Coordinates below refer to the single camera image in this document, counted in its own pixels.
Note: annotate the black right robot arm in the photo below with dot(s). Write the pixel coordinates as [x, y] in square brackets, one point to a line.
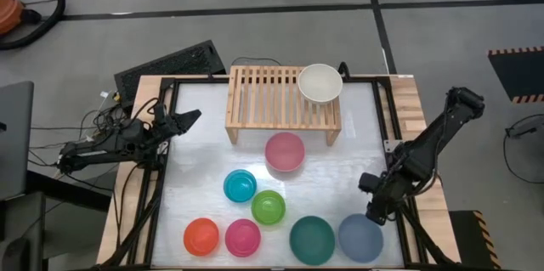
[429, 148]

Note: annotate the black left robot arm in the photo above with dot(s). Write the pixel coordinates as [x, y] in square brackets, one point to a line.
[98, 152]

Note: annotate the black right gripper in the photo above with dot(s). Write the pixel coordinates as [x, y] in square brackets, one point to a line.
[389, 194]

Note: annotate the grey computer case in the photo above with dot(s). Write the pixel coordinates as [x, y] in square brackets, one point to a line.
[15, 139]

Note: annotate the large matte blue-grey bowl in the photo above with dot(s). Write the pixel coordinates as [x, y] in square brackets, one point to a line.
[360, 239]

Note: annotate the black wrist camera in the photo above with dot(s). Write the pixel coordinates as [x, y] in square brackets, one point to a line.
[368, 182]
[160, 113]

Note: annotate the large matte pink bowl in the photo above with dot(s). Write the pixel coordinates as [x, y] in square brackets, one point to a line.
[285, 151]

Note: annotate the small translucent orange bowl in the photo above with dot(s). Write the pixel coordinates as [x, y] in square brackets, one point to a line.
[201, 237]

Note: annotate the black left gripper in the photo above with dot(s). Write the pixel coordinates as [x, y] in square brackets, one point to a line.
[172, 125]

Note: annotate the large matte teal bowl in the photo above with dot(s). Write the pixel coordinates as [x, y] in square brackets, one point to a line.
[312, 240]

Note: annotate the black mat with hazard stripes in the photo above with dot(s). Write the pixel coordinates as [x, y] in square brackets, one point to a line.
[518, 75]
[469, 237]

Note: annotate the small translucent green bowl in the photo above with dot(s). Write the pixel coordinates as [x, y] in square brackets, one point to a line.
[268, 207]

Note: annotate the small translucent cyan bowl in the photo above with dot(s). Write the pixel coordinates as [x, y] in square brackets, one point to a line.
[239, 185]

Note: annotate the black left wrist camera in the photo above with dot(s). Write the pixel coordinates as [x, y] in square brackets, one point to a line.
[160, 113]

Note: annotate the small translucent magenta bowl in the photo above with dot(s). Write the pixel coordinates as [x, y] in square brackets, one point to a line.
[242, 238]

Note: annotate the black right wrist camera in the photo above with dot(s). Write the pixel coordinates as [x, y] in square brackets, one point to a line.
[368, 182]

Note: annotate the black aluminium table frame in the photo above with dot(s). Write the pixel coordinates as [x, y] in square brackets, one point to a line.
[387, 105]

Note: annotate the large white bowl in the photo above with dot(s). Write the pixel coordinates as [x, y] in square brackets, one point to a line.
[319, 82]

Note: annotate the slatted wooden shelf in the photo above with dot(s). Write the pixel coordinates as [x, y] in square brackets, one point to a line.
[263, 105]

